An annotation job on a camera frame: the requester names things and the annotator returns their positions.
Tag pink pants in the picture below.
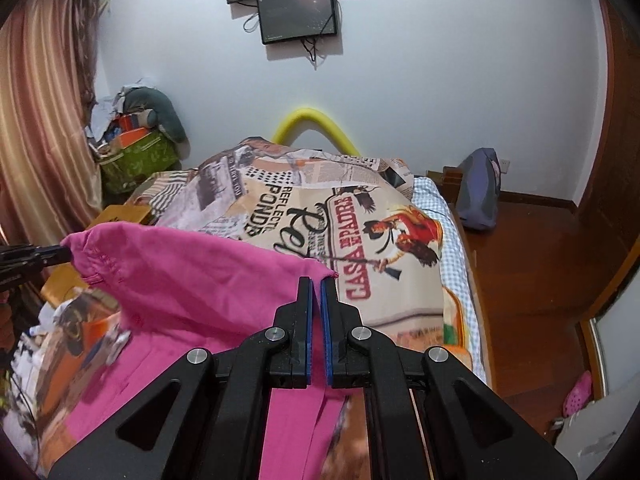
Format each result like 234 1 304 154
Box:
65 226 345 479

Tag striped brown curtain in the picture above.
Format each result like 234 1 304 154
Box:
1 0 102 245

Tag green patterned storage box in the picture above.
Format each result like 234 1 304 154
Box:
99 131 179 195

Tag checkered bed sheet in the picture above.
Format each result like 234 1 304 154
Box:
411 177 489 385

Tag pink croc shoe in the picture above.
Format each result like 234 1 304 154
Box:
562 370 592 418

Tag white plastic object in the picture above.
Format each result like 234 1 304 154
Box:
555 386 630 479

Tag orange box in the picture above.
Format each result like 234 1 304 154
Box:
110 114 150 151

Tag newspaper print bed blanket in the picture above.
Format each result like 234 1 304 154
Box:
1 138 473 476

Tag dark blue backpack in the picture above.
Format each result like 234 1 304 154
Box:
456 148 501 231

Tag brown wooden door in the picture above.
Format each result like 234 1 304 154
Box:
578 0 639 320

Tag yellow curved headboard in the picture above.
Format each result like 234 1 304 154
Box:
271 107 360 157

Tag small black wall monitor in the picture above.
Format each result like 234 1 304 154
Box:
257 0 340 44

